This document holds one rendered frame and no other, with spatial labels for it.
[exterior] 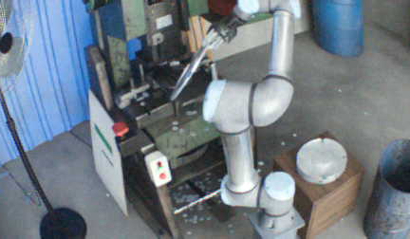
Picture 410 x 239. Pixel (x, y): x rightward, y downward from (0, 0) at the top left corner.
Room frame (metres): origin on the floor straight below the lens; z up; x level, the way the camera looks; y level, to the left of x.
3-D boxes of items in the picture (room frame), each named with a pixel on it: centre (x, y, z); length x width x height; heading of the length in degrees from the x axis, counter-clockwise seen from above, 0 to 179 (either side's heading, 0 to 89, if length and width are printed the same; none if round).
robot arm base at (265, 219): (1.04, -0.23, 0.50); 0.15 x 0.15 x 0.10
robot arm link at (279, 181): (1.04, -0.22, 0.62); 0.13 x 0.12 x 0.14; 67
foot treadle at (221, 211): (1.62, 0.09, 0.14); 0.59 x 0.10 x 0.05; 28
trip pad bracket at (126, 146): (1.39, 0.32, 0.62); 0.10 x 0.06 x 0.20; 118
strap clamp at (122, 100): (1.66, 0.30, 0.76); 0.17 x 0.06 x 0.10; 118
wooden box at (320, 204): (1.42, -0.54, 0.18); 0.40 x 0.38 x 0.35; 21
